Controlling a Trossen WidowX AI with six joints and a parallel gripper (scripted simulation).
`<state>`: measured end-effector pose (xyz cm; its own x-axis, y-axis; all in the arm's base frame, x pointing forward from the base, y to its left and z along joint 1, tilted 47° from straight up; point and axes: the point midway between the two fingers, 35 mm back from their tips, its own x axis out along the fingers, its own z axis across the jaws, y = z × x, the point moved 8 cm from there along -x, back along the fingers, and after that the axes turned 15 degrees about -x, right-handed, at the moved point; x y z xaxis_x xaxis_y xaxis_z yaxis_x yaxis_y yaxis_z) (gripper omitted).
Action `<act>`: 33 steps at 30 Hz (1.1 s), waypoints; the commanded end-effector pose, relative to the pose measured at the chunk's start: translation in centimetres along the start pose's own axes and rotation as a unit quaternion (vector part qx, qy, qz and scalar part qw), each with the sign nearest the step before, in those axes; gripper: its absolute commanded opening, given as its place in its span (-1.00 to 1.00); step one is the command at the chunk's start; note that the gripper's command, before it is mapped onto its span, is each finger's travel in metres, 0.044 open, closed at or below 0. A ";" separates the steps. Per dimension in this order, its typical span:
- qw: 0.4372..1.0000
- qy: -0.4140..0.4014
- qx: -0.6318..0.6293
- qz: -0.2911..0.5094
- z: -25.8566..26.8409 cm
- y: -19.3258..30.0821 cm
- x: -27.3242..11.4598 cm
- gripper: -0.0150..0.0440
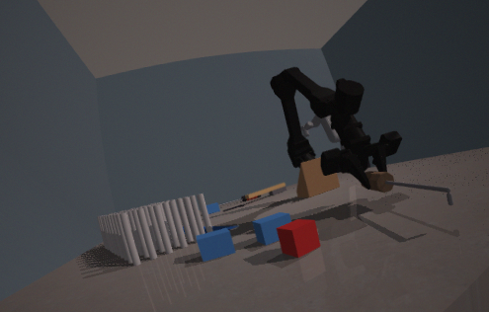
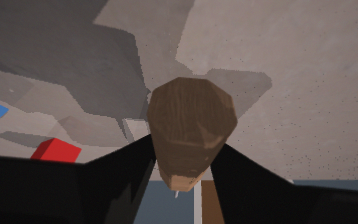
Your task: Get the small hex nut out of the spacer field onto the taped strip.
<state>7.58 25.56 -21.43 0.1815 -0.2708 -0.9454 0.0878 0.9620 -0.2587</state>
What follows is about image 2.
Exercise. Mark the red block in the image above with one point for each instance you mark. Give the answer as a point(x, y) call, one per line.
point(57, 150)

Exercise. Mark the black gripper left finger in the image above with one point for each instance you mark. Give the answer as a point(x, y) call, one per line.
point(107, 190)

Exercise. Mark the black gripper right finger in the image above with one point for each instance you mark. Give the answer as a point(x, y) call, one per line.
point(248, 193)

